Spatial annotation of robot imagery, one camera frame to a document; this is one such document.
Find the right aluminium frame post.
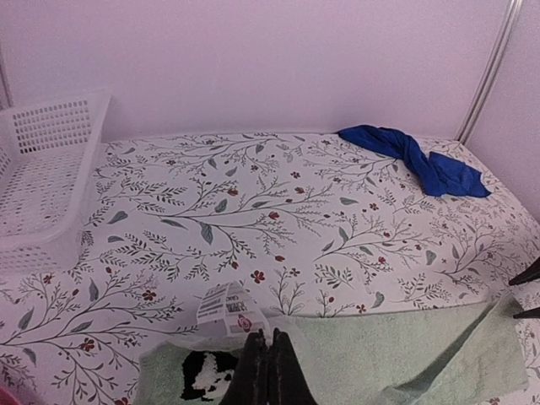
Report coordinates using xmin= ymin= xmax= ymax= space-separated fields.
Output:
xmin=456 ymin=0 xmax=525 ymax=144

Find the white towel label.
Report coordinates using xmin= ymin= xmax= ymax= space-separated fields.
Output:
xmin=196 ymin=281 xmax=270 ymax=338

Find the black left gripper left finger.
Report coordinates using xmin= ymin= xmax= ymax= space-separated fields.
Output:
xmin=221 ymin=330 xmax=268 ymax=405

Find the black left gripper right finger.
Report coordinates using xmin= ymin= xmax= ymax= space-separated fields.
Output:
xmin=267 ymin=328 xmax=317 ymax=405

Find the light green towel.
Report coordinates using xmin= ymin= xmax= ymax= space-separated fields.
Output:
xmin=135 ymin=297 xmax=528 ymax=404

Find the white plastic basket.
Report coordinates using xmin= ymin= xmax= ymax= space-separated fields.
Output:
xmin=1 ymin=91 xmax=111 ymax=275

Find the blue towel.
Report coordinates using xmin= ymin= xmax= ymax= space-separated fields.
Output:
xmin=338 ymin=125 xmax=491 ymax=198

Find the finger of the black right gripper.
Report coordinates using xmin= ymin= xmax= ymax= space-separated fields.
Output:
xmin=509 ymin=266 xmax=540 ymax=286
xmin=513 ymin=307 xmax=540 ymax=319

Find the pink plate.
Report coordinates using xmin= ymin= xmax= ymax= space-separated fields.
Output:
xmin=0 ymin=384 xmax=22 ymax=405

